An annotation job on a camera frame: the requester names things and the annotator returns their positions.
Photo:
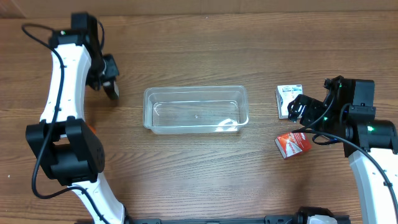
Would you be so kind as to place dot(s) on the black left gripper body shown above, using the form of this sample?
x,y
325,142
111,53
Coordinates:
x,y
109,86

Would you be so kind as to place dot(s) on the orange Redoxon tube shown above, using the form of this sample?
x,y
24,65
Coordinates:
x,y
92,128

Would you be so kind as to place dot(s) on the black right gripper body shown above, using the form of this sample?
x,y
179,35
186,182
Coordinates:
x,y
304,109

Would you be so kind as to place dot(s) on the clear plastic container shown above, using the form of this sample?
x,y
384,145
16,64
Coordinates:
x,y
195,109

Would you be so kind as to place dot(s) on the white medicine box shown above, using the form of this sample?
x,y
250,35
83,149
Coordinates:
x,y
284,95

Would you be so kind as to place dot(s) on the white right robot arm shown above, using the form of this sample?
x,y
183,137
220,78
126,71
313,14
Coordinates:
x,y
347,116

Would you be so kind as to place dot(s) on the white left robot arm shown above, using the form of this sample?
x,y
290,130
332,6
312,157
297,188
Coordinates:
x,y
69,155

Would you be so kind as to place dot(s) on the dark bottle white cap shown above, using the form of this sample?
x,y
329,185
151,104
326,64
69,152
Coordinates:
x,y
111,89

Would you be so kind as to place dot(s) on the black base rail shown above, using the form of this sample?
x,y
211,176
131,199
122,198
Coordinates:
x,y
303,215

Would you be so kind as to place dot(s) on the red medicine box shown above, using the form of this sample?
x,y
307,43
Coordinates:
x,y
291,144

